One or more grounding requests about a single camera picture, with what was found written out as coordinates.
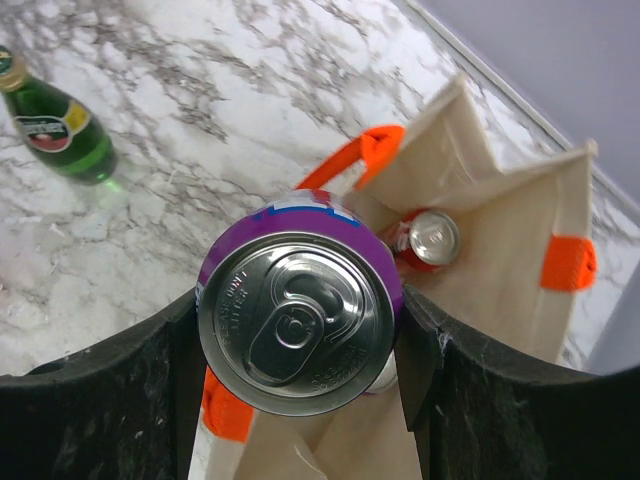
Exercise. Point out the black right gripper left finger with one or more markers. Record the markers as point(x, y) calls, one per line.
point(124, 408)

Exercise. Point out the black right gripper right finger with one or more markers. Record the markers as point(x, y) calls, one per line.
point(479, 409)

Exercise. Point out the red soda can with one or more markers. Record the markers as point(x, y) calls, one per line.
point(427, 239)

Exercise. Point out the beige canvas tote bag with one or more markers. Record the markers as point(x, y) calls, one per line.
point(525, 251)

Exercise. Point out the purple soda can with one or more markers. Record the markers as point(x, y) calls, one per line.
point(298, 305)

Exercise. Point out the green glass bottle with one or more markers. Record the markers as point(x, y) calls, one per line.
point(56, 128)

